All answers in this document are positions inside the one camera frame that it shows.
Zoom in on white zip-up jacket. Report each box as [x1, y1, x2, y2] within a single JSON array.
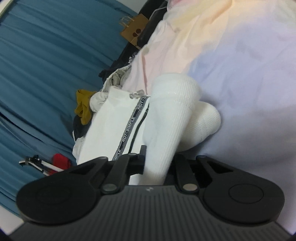
[[73, 73, 221, 185]]

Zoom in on brown paper bag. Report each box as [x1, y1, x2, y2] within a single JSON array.
[[119, 14, 149, 50]]

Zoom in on pastel tie-dye duvet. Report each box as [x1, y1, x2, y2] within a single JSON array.
[[123, 1, 295, 232]]

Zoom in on blue curtain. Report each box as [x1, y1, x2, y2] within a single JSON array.
[[1, 1, 135, 214]]

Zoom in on mustard yellow garment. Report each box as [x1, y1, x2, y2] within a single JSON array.
[[74, 89, 96, 126]]

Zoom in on pile of clothes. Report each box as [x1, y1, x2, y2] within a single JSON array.
[[72, 44, 138, 141]]

